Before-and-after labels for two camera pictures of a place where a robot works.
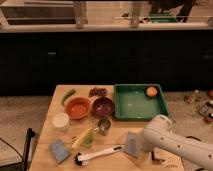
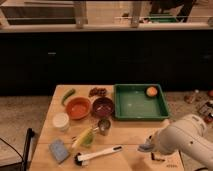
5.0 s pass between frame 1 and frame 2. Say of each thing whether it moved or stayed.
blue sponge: stayed
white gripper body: moved
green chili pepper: stayed
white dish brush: stayed
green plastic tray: stayed
